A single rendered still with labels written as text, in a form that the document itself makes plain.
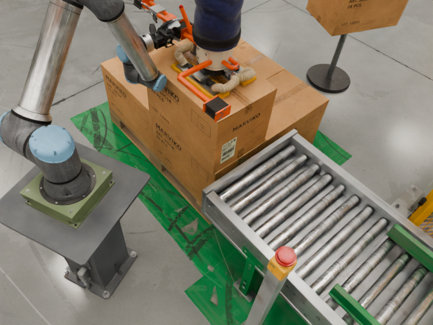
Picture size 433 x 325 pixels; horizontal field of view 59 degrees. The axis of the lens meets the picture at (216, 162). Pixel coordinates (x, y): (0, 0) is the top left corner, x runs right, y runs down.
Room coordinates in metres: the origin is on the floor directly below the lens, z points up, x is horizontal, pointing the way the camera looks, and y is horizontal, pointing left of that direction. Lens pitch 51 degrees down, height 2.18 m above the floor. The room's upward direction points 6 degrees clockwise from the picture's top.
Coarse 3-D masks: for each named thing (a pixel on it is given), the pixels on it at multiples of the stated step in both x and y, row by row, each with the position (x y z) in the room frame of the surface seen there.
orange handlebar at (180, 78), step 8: (160, 16) 1.84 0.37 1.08; (168, 16) 1.84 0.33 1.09; (184, 32) 1.71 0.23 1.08; (192, 40) 1.66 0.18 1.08; (200, 64) 1.46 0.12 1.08; (208, 64) 1.48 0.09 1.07; (224, 64) 1.49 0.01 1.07; (184, 72) 1.39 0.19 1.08; (192, 72) 1.41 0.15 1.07; (184, 80) 1.34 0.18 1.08; (192, 88) 1.29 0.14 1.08; (200, 96) 1.25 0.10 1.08
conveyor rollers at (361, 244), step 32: (224, 192) 1.13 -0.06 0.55; (256, 192) 1.15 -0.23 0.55; (288, 192) 1.18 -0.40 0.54; (320, 224) 1.00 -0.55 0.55; (352, 224) 1.02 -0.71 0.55; (384, 224) 1.04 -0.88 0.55; (320, 256) 0.83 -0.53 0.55; (352, 256) 0.85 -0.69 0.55; (384, 256) 0.87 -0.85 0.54; (320, 288) 0.67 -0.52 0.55; (352, 288) 0.69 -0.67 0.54; (384, 288) 0.71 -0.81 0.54; (352, 320) 0.55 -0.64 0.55; (384, 320) 0.56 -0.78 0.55; (416, 320) 0.57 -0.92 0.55
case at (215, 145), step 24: (168, 48) 1.76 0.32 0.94; (168, 72) 1.56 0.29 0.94; (168, 96) 1.51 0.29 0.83; (192, 96) 1.39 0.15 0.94; (240, 96) 1.43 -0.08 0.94; (264, 96) 1.45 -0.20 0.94; (168, 120) 1.51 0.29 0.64; (192, 120) 1.37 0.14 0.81; (240, 120) 1.35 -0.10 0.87; (264, 120) 1.49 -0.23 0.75; (192, 144) 1.36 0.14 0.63; (216, 144) 1.24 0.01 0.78; (240, 144) 1.37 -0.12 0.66; (216, 168) 1.26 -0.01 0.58
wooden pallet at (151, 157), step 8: (112, 112) 2.05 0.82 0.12; (112, 120) 2.07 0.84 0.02; (120, 120) 1.96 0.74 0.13; (120, 128) 1.98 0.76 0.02; (128, 128) 1.89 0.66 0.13; (128, 136) 1.91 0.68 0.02; (136, 136) 1.82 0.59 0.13; (136, 144) 1.84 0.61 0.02; (144, 144) 1.75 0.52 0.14; (144, 152) 1.77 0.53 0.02; (152, 152) 1.68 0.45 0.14; (152, 160) 1.69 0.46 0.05; (160, 168) 1.62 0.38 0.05; (168, 168) 1.55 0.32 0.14; (168, 176) 1.58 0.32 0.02; (176, 184) 1.52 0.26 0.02; (184, 192) 1.46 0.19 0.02; (192, 200) 1.40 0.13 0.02; (200, 208) 1.31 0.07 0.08
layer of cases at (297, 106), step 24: (240, 48) 2.42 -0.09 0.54; (120, 72) 2.01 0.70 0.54; (264, 72) 2.17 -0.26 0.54; (288, 72) 2.20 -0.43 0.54; (120, 96) 1.92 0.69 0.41; (144, 96) 1.80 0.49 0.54; (288, 96) 1.94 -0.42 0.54; (312, 96) 1.97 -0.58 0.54; (144, 120) 1.72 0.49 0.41; (288, 120) 1.72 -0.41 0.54; (312, 120) 1.86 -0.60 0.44; (168, 144) 1.54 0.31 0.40; (264, 144) 1.52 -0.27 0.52; (192, 168) 1.38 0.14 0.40; (192, 192) 1.37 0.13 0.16
